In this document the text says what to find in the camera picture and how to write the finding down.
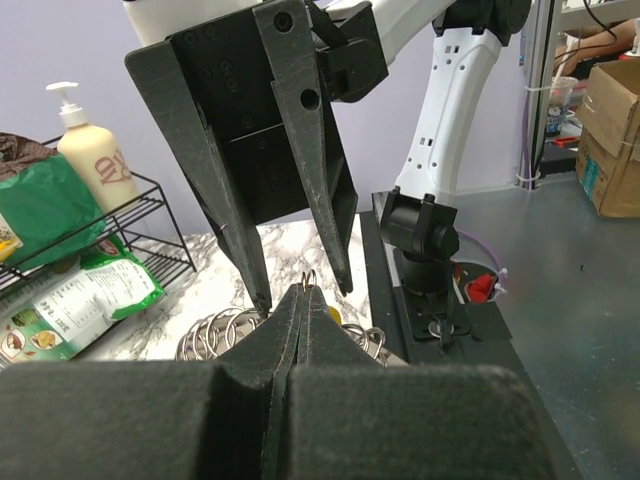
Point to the cardboard box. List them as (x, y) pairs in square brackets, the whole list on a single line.
[(607, 165)]

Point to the cream lotion pump bottle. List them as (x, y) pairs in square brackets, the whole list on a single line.
[(95, 154)]

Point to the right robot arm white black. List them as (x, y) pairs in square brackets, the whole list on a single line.
[(418, 218)]

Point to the dark green bag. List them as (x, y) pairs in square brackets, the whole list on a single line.
[(52, 212)]

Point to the black wire basket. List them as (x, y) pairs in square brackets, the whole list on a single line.
[(167, 259)]

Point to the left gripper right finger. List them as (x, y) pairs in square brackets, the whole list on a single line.
[(348, 417)]

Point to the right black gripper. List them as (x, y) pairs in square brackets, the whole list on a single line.
[(263, 77)]

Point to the aluminium frame post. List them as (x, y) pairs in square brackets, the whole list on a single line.
[(539, 39)]

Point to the brown crumpled bag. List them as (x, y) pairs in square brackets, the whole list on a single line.
[(18, 153)]

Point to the yellow key tag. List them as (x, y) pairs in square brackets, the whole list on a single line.
[(335, 315)]

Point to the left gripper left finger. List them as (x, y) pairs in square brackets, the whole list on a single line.
[(220, 419)]

